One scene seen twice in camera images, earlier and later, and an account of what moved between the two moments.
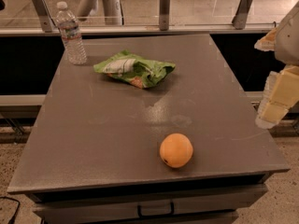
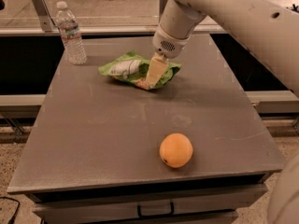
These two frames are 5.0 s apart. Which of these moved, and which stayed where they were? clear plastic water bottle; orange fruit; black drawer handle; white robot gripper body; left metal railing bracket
Moved: white robot gripper body
Stayed: clear plastic water bottle; black drawer handle; orange fruit; left metal railing bracket
